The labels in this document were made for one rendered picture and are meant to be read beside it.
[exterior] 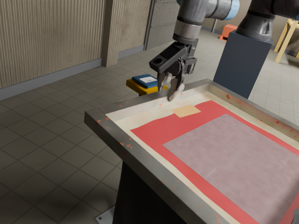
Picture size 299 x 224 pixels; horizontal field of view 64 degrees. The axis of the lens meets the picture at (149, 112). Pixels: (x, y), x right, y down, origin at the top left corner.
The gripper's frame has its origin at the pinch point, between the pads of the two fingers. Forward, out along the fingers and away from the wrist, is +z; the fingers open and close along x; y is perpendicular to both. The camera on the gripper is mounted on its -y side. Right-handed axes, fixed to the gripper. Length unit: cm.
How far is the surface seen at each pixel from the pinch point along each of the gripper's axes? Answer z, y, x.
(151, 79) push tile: 5.1, 13.7, 18.5
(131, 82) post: 6.9, 5.8, 22.1
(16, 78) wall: 91, 18, 199
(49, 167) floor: 104, -2, 81
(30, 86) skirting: 104, 32, 201
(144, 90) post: 6.6, 5.9, 14.2
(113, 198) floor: 103, 19, 32
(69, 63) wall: 93, 89, 222
